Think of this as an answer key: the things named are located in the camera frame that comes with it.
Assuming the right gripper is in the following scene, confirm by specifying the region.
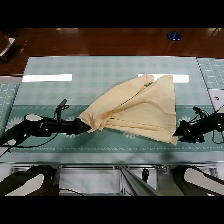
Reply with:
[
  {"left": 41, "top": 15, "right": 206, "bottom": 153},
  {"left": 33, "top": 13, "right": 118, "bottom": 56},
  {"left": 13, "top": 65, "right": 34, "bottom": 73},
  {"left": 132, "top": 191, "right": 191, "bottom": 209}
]
[{"left": 172, "top": 118, "right": 210, "bottom": 143}]

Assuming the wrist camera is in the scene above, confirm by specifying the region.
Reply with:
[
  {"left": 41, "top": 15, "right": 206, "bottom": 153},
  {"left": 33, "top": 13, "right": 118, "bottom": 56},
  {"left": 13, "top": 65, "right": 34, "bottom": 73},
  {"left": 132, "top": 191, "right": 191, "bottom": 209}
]
[
  {"left": 53, "top": 98, "right": 71, "bottom": 123},
  {"left": 192, "top": 105, "right": 210, "bottom": 122}
]

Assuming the silver frame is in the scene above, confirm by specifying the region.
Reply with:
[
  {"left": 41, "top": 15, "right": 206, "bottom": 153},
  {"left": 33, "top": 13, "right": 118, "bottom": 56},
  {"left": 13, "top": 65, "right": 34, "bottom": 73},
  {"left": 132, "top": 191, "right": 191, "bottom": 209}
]
[{"left": 0, "top": 161, "right": 224, "bottom": 197}]

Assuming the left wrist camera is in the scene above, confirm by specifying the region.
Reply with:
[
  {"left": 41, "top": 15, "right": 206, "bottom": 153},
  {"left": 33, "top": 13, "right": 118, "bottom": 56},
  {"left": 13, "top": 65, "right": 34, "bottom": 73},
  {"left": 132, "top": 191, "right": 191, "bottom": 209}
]
[{"left": 53, "top": 98, "right": 71, "bottom": 123}]

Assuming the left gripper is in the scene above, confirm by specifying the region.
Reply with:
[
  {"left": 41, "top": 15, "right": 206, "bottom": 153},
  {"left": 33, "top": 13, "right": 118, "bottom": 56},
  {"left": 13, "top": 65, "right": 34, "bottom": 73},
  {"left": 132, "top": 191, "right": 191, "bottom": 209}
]
[{"left": 67, "top": 117, "right": 93, "bottom": 136}]

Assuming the pale yellow shirt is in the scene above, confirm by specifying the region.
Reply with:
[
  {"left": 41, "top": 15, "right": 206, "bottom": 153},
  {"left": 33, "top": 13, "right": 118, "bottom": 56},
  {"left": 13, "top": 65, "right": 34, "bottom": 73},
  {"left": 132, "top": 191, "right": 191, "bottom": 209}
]
[{"left": 78, "top": 73, "right": 179, "bottom": 146}]

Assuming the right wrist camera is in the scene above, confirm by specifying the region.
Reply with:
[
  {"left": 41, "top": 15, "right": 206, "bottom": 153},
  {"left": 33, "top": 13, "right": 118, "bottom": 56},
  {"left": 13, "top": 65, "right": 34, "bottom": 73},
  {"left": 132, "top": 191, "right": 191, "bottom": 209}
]
[{"left": 192, "top": 105, "right": 210, "bottom": 122}]

